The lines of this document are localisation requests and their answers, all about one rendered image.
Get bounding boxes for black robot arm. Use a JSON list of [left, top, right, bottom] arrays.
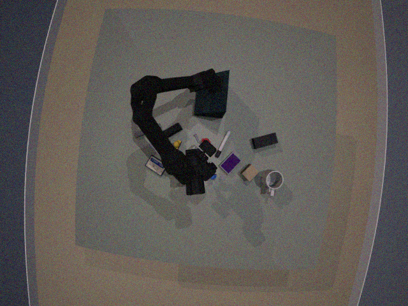
[[130, 68, 224, 195]]

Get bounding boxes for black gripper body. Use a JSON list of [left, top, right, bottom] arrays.
[[173, 140, 217, 185]]

